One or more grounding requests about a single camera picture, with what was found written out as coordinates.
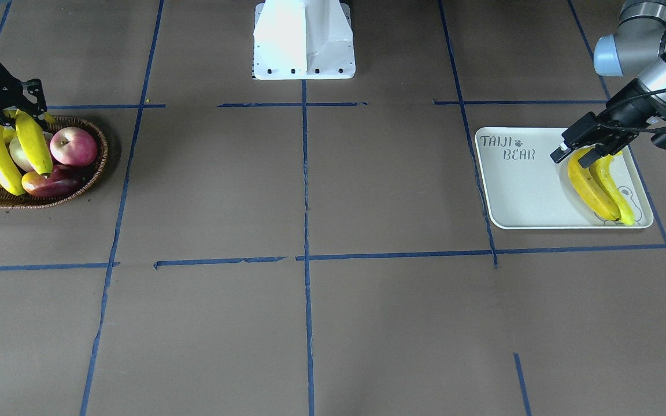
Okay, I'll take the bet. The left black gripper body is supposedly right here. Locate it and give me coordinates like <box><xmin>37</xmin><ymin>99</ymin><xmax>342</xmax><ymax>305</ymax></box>
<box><xmin>599</xmin><ymin>79</ymin><xmax>666</xmax><ymax>154</ymax></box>

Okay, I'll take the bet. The yellow plastic banana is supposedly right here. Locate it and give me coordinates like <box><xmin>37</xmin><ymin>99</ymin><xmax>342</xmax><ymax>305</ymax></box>
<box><xmin>589</xmin><ymin>155</ymin><xmax>636</xmax><ymax>226</ymax></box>

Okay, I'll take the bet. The yellow banana short end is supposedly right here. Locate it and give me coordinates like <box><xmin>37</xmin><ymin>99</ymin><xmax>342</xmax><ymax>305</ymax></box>
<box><xmin>567</xmin><ymin>147</ymin><xmax>620</xmax><ymax>221</ymax></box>

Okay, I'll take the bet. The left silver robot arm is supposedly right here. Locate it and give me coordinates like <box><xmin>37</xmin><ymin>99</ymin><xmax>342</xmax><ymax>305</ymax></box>
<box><xmin>550</xmin><ymin>1</ymin><xmax>666</xmax><ymax>168</ymax></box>

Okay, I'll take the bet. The brown wicker basket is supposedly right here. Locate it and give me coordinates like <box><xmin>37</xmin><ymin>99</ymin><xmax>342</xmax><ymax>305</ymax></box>
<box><xmin>0</xmin><ymin>115</ymin><xmax>119</xmax><ymax>210</ymax></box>

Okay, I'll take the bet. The white bear tray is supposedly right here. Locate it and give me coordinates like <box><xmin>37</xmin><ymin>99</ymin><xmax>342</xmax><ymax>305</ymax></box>
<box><xmin>474</xmin><ymin>127</ymin><xmax>654</xmax><ymax>229</ymax></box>

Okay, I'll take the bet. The dark red apple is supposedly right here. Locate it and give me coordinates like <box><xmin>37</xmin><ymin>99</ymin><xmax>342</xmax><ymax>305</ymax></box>
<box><xmin>21</xmin><ymin>164</ymin><xmax>87</xmax><ymax>198</ymax></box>

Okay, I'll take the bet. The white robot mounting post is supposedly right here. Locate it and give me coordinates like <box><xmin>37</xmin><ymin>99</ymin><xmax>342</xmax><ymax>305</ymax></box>
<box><xmin>252</xmin><ymin>1</ymin><xmax>356</xmax><ymax>80</ymax></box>

